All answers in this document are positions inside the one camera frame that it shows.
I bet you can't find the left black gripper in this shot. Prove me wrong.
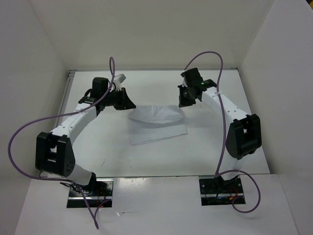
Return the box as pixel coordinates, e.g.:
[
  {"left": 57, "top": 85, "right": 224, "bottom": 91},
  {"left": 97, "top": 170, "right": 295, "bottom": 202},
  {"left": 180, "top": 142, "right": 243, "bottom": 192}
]
[{"left": 103, "top": 88, "right": 136, "bottom": 111}]

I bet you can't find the white skirt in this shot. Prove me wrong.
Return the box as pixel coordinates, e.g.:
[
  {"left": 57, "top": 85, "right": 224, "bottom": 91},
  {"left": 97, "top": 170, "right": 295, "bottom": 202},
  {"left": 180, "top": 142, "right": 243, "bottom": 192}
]
[{"left": 128, "top": 105, "right": 188, "bottom": 146}]

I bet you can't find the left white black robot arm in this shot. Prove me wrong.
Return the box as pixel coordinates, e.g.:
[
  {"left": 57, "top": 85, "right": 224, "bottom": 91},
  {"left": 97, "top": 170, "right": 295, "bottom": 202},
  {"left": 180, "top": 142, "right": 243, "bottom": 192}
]
[{"left": 35, "top": 74, "right": 136, "bottom": 196}]

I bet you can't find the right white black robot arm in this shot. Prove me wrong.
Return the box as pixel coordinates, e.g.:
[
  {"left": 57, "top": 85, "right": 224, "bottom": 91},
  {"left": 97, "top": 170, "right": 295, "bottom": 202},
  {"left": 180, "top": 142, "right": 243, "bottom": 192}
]
[{"left": 178, "top": 68, "right": 262, "bottom": 192}]

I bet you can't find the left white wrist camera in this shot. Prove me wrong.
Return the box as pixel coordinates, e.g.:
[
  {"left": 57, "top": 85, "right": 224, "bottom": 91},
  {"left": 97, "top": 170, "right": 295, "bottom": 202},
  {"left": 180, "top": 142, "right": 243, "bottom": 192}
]
[{"left": 113, "top": 74, "right": 126, "bottom": 90}]

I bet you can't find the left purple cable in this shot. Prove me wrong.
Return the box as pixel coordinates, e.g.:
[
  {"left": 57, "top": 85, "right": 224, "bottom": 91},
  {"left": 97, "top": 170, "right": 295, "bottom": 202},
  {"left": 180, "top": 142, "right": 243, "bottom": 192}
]
[{"left": 8, "top": 56, "right": 116, "bottom": 230}]

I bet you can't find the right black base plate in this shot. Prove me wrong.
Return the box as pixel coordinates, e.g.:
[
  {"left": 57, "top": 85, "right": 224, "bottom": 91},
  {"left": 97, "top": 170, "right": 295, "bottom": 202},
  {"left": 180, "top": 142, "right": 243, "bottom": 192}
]
[{"left": 199, "top": 176, "right": 246, "bottom": 206}]

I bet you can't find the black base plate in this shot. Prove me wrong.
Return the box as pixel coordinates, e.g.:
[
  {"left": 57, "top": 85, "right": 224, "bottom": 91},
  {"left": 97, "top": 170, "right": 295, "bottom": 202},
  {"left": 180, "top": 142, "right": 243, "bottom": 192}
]
[
  {"left": 67, "top": 178, "right": 114, "bottom": 209},
  {"left": 199, "top": 176, "right": 246, "bottom": 206}
]

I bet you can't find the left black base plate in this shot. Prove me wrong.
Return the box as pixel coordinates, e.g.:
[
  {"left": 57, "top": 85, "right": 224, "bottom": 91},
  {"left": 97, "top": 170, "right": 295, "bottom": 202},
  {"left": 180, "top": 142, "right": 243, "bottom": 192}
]
[{"left": 67, "top": 178, "right": 114, "bottom": 209}]

